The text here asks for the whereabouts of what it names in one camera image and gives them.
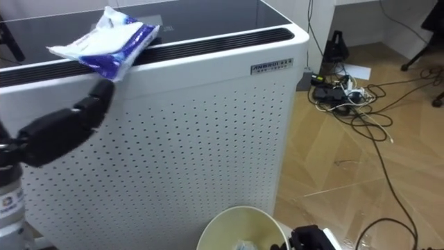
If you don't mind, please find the black office chair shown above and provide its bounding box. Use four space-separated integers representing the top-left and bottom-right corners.
400 0 444 108

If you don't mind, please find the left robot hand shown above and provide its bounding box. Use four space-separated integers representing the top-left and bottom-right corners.
16 79 116 168

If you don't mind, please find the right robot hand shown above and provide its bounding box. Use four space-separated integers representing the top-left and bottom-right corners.
270 224 343 250

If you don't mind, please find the black hanging wall cable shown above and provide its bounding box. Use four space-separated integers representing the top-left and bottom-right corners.
306 0 324 69

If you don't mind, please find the long black floor cable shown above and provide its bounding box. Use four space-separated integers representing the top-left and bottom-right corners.
341 103 419 250

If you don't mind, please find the black power adapter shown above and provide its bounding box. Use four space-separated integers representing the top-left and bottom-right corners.
313 85 345 102

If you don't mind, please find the cream round waste bin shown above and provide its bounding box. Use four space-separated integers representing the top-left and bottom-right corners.
196 206 291 250

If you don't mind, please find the black slanted bar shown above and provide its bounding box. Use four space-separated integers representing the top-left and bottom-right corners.
0 13 26 63

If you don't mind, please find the white thin cable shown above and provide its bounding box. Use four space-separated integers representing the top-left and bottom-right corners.
314 99 395 144

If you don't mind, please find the white power strip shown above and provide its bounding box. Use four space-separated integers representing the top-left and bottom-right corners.
341 78 369 102

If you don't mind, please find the grey box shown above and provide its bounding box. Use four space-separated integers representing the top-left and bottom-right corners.
296 67 315 92

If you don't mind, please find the white and blue tissue pack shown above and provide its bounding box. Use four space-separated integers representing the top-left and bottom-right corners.
46 6 161 83

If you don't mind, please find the black triangular stand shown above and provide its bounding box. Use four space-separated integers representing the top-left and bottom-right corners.
322 30 350 64

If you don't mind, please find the white paper sheet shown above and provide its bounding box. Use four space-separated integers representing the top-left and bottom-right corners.
336 63 372 81

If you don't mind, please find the white perforated appliance black top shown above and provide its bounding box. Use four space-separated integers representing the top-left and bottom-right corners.
0 0 310 250

